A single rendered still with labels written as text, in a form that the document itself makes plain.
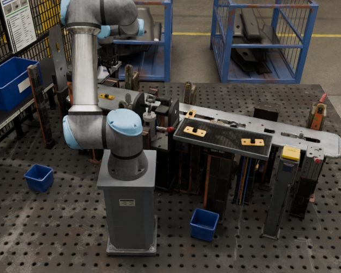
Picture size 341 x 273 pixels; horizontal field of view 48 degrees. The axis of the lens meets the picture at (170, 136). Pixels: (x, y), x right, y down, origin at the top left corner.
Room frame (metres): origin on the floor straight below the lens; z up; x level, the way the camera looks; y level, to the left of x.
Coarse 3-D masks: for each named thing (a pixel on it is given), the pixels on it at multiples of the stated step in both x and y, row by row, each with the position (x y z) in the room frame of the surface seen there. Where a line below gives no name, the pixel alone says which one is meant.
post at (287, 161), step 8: (280, 160) 1.08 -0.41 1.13; (288, 160) 1.08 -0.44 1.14; (296, 160) 1.08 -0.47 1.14; (280, 168) 1.08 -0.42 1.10; (296, 168) 1.06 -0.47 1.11; (280, 176) 1.08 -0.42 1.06; (288, 176) 1.07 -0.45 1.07; (280, 184) 1.08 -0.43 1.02; (288, 184) 1.07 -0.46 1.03; (280, 192) 1.08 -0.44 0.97; (288, 192) 1.07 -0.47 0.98; (272, 200) 1.09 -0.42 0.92; (280, 200) 1.08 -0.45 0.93; (272, 208) 1.08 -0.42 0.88; (280, 208) 1.07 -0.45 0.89; (272, 216) 1.08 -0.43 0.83; (280, 216) 1.07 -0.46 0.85; (264, 224) 1.14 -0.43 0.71; (272, 224) 1.08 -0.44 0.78; (264, 232) 1.09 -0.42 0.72; (272, 232) 1.08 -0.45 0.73
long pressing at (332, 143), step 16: (208, 112) 1.61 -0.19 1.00; (224, 112) 1.61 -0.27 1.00; (240, 128) 1.47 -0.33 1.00; (272, 128) 1.47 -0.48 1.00; (288, 128) 1.48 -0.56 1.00; (304, 128) 1.48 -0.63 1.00; (272, 144) 1.36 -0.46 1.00; (288, 144) 1.35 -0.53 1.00; (304, 144) 1.36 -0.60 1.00; (320, 144) 1.36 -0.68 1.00; (336, 144) 1.36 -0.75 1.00
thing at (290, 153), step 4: (284, 148) 1.12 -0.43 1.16; (288, 148) 1.12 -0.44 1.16; (292, 148) 1.12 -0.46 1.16; (296, 148) 1.12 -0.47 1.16; (284, 152) 1.10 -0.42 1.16; (288, 152) 1.10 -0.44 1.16; (292, 152) 1.10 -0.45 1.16; (296, 152) 1.10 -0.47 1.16; (284, 156) 1.08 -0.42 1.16; (288, 156) 1.08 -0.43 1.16; (292, 156) 1.08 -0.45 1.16; (296, 156) 1.08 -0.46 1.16
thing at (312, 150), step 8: (312, 152) 1.23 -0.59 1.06; (320, 152) 1.23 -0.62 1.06; (304, 160) 1.23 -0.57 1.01; (312, 160) 1.19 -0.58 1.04; (320, 160) 1.18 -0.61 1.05; (304, 168) 1.20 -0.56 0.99; (312, 168) 1.19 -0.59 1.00; (304, 176) 1.20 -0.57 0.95; (312, 176) 1.19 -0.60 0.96; (304, 184) 1.20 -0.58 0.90; (312, 184) 1.19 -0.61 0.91; (296, 192) 1.23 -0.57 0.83; (304, 192) 1.20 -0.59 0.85; (296, 200) 1.20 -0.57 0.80; (304, 200) 1.19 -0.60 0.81; (296, 208) 1.20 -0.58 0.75; (304, 208) 1.19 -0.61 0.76; (288, 216) 1.19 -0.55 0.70; (296, 216) 1.19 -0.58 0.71; (304, 216) 1.19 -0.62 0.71
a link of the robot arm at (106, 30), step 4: (104, 28) 1.59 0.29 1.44; (108, 28) 1.59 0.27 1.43; (112, 28) 1.61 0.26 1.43; (116, 28) 1.61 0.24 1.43; (100, 32) 1.58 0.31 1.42; (104, 32) 1.58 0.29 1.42; (108, 32) 1.59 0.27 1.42; (112, 32) 1.61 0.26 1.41; (116, 32) 1.61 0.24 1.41; (100, 36) 1.58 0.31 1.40; (104, 36) 1.58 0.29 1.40
